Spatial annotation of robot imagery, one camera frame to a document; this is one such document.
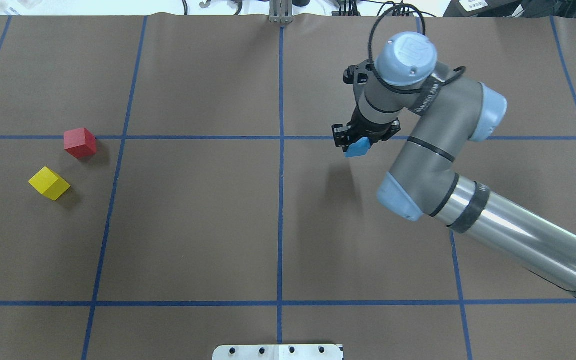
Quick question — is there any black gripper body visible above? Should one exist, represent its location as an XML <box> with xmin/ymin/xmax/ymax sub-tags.
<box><xmin>350</xmin><ymin>107</ymin><xmax>402</xmax><ymax>145</ymax></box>

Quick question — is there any blue foam block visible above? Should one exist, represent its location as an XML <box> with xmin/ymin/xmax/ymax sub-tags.
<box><xmin>344</xmin><ymin>137</ymin><xmax>372</xmax><ymax>158</ymax></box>

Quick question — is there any red foam block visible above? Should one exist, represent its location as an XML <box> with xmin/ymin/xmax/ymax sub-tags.
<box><xmin>62</xmin><ymin>127</ymin><xmax>98</xmax><ymax>160</ymax></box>

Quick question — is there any yellow foam block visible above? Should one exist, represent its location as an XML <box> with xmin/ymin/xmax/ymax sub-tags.
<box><xmin>28</xmin><ymin>166</ymin><xmax>71</xmax><ymax>201</ymax></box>

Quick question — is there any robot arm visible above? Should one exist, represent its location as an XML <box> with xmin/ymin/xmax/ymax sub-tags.
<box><xmin>331</xmin><ymin>31</ymin><xmax>576</xmax><ymax>299</ymax></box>

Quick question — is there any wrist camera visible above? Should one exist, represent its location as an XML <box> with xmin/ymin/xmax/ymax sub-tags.
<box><xmin>342</xmin><ymin>59</ymin><xmax>373</xmax><ymax>85</ymax></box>

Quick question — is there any aluminium frame post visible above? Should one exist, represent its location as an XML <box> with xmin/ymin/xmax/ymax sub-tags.
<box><xmin>268</xmin><ymin>0</ymin><xmax>294</xmax><ymax>25</ymax></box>

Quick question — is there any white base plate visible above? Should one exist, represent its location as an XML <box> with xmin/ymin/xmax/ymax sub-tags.
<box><xmin>212</xmin><ymin>344</ymin><xmax>345</xmax><ymax>360</ymax></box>

